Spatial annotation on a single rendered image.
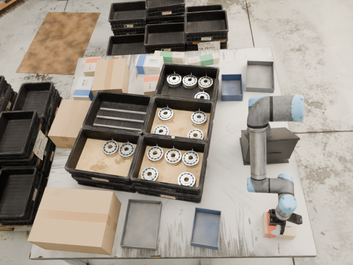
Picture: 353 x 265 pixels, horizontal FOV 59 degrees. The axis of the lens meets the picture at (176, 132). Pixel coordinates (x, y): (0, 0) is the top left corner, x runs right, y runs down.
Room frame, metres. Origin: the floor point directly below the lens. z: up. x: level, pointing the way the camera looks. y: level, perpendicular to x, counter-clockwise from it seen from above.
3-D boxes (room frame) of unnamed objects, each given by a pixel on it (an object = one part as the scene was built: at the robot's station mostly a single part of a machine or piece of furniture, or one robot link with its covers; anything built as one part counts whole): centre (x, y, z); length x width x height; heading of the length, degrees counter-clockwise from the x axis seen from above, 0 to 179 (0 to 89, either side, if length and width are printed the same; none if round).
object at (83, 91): (1.63, 0.63, 0.75); 0.20 x 0.12 x 0.09; 167
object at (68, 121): (1.30, 0.69, 0.78); 0.30 x 0.22 x 0.16; 165
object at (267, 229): (0.43, -0.47, 0.74); 0.16 x 0.12 x 0.07; 77
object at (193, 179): (0.73, -0.01, 0.86); 0.10 x 0.10 x 0.01
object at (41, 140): (1.44, 1.11, 0.41); 0.31 x 0.02 x 0.16; 172
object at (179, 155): (0.89, 0.04, 0.86); 0.10 x 0.10 x 0.01
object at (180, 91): (1.40, -0.13, 0.87); 0.40 x 0.30 x 0.11; 71
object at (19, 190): (1.08, 1.31, 0.26); 0.40 x 0.30 x 0.23; 172
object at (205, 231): (0.47, -0.08, 0.74); 0.20 x 0.15 x 0.07; 163
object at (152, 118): (1.11, -0.03, 0.87); 0.40 x 0.30 x 0.11; 71
